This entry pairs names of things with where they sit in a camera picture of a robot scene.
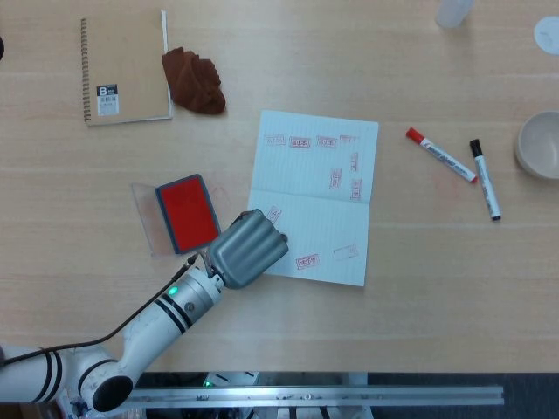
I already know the kraft spiral notebook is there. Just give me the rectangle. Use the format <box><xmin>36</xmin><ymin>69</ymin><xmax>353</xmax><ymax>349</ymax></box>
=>
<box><xmin>79</xmin><ymin>9</ymin><xmax>175</xmax><ymax>128</ymax></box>

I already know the red whiteboard marker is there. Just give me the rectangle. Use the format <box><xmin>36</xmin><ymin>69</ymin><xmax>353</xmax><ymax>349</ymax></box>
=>
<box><xmin>405</xmin><ymin>127</ymin><xmax>480</xmax><ymax>185</ymax></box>

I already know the aluminium rail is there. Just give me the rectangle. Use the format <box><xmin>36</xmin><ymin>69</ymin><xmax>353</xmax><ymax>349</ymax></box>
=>
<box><xmin>129</xmin><ymin>385</ymin><xmax>506</xmax><ymax>409</ymax></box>

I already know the open white stamped notebook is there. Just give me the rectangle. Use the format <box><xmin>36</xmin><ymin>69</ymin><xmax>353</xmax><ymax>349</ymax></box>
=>
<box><xmin>246</xmin><ymin>109</ymin><xmax>381</xmax><ymax>287</ymax></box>

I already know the brown crumpled cloth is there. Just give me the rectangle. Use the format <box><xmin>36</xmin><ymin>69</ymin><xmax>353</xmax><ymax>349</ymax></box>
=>
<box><xmin>161</xmin><ymin>46</ymin><xmax>227</xmax><ymax>116</ymax></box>

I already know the translucent squeeze bottle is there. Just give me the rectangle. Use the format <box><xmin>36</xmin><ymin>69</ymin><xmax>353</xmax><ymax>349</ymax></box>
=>
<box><xmin>436</xmin><ymin>0</ymin><xmax>476</xmax><ymax>30</ymax></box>

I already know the red ink pad clear lid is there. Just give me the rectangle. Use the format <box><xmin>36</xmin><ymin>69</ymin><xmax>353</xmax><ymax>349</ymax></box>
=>
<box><xmin>130</xmin><ymin>173</ymin><xmax>221</xmax><ymax>259</ymax></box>

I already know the dark arm cable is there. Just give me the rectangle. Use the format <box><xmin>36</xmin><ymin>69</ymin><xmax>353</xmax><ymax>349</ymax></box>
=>
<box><xmin>0</xmin><ymin>251</ymin><xmax>210</xmax><ymax>367</ymax></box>

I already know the white round table grommet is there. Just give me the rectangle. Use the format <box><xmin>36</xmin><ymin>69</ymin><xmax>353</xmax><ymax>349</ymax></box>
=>
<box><xmin>533</xmin><ymin>16</ymin><xmax>559</xmax><ymax>55</ymax></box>

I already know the white box with green light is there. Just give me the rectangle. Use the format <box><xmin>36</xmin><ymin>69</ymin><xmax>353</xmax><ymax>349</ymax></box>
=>
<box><xmin>203</xmin><ymin>371</ymin><xmax>259</xmax><ymax>388</ymax></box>

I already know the black whiteboard marker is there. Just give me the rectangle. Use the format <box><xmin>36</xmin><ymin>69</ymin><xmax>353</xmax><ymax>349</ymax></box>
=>
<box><xmin>469</xmin><ymin>138</ymin><xmax>503</xmax><ymax>222</ymax></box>

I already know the beige bowl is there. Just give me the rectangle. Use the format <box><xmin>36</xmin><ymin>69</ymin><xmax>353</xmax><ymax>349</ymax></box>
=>
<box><xmin>517</xmin><ymin>111</ymin><xmax>559</xmax><ymax>181</ymax></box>

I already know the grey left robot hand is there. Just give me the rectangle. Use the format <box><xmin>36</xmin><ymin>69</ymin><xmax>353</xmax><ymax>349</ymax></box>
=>
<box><xmin>204</xmin><ymin>209</ymin><xmax>290</xmax><ymax>291</ymax></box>

